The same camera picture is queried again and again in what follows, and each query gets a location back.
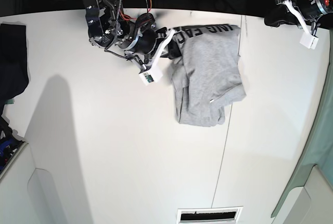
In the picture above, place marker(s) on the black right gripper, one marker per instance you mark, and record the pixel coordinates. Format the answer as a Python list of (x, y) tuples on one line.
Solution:
[(141, 45)]

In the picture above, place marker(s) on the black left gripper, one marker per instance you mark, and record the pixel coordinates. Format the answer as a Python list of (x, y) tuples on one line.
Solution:
[(312, 10)]

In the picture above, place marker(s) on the grey t-shirt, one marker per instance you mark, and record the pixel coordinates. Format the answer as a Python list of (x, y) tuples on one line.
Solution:
[(206, 76)]

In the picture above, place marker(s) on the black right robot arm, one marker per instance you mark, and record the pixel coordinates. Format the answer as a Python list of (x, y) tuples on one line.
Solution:
[(108, 24)]

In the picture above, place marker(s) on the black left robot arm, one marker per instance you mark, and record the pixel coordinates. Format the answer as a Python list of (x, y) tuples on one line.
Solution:
[(312, 23)]

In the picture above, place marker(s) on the dark navy cloth pile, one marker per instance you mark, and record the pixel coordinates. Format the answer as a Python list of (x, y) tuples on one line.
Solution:
[(14, 62)]

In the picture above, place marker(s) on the white vent grille slot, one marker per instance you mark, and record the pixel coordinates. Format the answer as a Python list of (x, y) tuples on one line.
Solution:
[(209, 215)]

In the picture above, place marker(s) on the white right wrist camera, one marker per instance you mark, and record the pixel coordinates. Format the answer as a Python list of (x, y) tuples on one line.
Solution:
[(153, 74)]

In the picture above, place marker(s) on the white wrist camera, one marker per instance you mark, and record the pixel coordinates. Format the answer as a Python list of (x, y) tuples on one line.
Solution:
[(153, 74), (309, 41)]

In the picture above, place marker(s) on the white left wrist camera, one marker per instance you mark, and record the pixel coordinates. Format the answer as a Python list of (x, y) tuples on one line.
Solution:
[(309, 41)]

